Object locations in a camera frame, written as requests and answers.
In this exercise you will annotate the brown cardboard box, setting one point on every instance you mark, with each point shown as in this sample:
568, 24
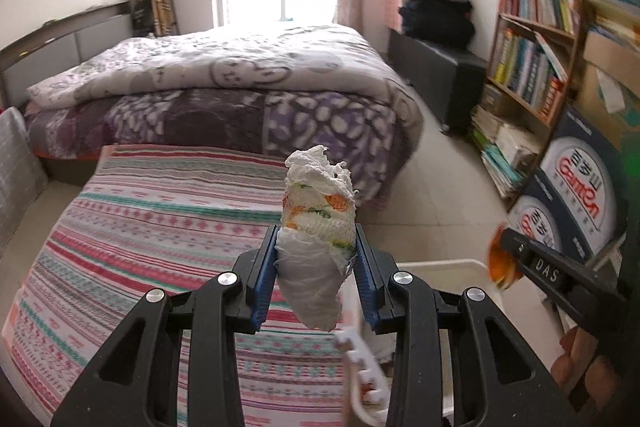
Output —
605, 87

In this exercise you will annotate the orange wrapper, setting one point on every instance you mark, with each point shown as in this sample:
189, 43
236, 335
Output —
497, 267

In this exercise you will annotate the white plastic bin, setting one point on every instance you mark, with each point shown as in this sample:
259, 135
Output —
440, 277

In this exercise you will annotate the wooden bookshelf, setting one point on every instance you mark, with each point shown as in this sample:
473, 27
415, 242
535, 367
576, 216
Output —
577, 34

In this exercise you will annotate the grey cloth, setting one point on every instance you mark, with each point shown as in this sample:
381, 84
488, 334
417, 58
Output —
17, 177

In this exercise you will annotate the white toothed plastic strip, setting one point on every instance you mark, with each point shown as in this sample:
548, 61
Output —
362, 372

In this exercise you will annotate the black bag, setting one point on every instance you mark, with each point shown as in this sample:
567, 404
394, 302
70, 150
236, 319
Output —
142, 14

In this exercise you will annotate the pile of books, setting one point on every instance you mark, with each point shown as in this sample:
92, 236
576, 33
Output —
500, 152

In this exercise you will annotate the dark clothes pile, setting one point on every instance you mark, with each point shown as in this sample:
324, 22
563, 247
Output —
440, 14

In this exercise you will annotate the folded purple white quilt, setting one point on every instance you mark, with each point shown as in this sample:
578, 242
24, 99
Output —
225, 97

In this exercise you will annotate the large blue white carton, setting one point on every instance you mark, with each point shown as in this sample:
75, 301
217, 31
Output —
585, 187

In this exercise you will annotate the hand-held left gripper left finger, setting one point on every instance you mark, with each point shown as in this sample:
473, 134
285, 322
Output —
262, 282

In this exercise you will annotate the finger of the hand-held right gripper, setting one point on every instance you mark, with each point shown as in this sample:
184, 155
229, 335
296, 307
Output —
550, 269

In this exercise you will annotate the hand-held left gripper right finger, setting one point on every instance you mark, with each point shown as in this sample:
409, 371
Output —
367, 287

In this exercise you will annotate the fruit print tissue wad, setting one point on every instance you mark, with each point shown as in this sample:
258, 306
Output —
315, 257

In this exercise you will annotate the small blue white carton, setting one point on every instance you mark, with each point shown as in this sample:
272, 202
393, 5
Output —
540, 222

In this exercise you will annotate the striped patterned bedsheet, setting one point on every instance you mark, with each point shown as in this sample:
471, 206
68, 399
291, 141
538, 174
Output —
150, 227

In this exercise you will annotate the person's right hand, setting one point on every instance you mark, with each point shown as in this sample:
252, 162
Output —
575, 357

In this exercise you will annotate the grey bed headboard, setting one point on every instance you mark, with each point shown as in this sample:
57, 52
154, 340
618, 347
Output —
65, 42

